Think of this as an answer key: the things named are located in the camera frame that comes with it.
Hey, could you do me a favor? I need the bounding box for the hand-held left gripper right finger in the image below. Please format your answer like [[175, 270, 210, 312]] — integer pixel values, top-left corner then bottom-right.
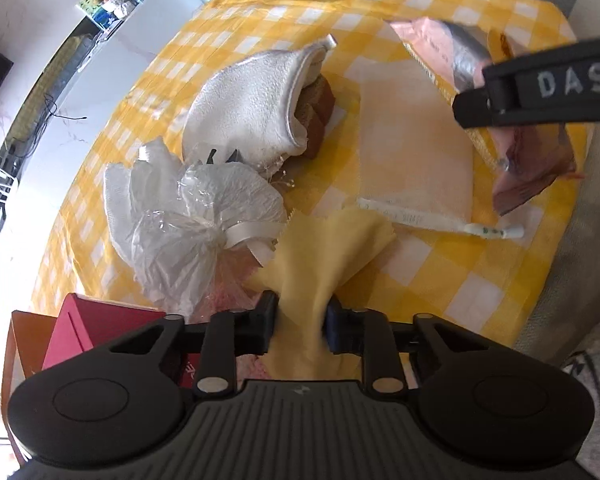
[[324, 299, 506, 395]]

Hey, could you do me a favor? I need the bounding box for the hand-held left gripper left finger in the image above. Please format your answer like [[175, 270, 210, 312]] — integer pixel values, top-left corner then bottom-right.
[[95, 291, 279, 395]]

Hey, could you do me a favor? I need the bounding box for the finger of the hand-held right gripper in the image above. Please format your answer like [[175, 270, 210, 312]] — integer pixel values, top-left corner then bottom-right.
[[452, 85, 600, 129]]

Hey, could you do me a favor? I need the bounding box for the yellow cloth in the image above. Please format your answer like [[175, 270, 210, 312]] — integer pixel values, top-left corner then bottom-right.
[[252, 209, 397, 382]]

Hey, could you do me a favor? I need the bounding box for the pink snack packet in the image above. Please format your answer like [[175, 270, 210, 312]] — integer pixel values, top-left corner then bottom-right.
[[386, 16, 583, 217]]

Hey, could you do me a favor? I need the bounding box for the white plastic bag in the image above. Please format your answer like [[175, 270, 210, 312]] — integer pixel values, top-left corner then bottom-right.
[[103, 138, 289, 312]]

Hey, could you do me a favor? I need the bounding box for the orange cardboard box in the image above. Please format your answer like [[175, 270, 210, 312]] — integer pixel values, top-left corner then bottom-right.
[[0, 310, 63, 413]]

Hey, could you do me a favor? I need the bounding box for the brown soft item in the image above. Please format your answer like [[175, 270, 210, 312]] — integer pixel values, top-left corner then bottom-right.
[[294, 74, 337, 162]]

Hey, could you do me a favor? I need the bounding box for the translucent zip bag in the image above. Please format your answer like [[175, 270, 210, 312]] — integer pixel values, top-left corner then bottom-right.
[[356, 59, 477, 227]]

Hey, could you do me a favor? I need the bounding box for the white packaged toothbrush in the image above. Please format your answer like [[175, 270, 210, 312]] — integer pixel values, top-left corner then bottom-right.
[[355, 197, 526, 242]]

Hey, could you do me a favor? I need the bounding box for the yellow checked tablecloth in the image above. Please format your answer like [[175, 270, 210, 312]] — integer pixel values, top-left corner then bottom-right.
[[30, 0, 590, 392]]

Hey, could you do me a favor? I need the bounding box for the red box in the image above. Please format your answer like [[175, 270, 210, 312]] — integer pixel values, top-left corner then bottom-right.
[[41, 292, 202, 392]]

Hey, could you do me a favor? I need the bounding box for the white plush pouch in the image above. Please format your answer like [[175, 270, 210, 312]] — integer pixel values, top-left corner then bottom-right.
[[181, 33, 339, 172]]

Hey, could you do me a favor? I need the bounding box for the person's trouser leg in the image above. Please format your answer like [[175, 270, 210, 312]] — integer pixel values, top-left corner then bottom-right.
[[561, 316, 600, 480]]

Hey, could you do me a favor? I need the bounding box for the white marble television cabinet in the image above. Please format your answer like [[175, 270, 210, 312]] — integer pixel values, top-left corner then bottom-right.
[[0, 0, 216, 221]]

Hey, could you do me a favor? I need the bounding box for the white wrapped bouquet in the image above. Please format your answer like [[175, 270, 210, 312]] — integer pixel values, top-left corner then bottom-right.
[[107, 0, 142, 17]]

